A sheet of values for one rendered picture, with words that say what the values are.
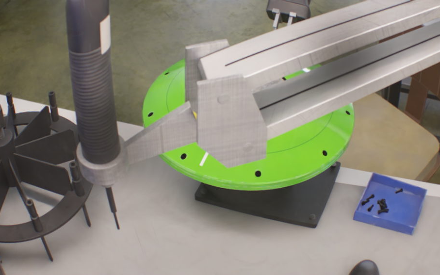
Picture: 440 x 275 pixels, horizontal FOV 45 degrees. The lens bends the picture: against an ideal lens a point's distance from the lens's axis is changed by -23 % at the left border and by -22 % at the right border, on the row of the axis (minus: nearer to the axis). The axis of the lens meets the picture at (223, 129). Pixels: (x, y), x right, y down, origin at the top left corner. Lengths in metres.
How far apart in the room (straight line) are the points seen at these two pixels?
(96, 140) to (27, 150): 0.49
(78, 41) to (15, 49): 2.91
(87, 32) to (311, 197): 0.63
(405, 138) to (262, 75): 1.16
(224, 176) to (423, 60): 0.39
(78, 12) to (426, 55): 0.32
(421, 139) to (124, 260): 0.97
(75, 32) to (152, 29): 2.73
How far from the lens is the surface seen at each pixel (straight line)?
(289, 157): 0.86
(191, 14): 3.29
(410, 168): 1.55
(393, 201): 1.04
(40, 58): 3.18
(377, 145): 1.59
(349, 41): 0.52
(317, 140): 0.88
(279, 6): 1.09
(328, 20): 0.54
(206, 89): 0.50
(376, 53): 0.58
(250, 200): 0.98
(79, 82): 0.49
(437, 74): 1.66
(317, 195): 1.02
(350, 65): 0.57
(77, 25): 0.46
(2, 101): 1.33
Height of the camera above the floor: 1.66
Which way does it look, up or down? 40 degrees down
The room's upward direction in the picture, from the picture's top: 1 degrees counter-clockwise
